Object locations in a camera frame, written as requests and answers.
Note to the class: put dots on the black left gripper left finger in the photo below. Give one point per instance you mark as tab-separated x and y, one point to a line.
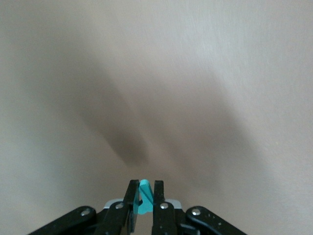
115	220

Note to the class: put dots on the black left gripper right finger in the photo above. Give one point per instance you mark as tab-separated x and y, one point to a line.
163	220

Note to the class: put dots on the brown table cover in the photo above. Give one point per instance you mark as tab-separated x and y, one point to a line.
156	49

